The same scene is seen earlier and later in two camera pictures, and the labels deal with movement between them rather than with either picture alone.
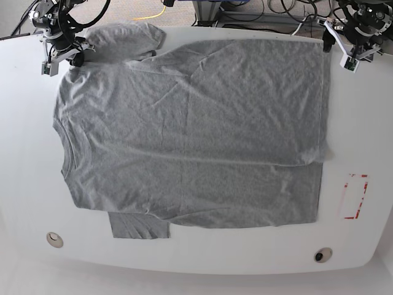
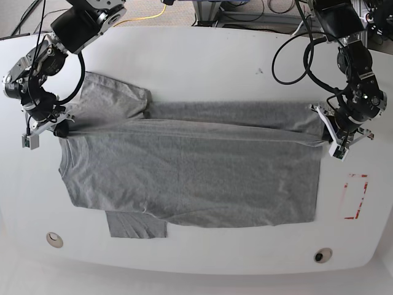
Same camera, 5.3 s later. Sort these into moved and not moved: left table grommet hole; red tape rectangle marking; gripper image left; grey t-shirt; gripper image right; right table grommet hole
Moved: grey t-shirt; gripper image left; gripper image right
Not moved: red tape rectangle marking; right table grommet hole; left table grommet hole
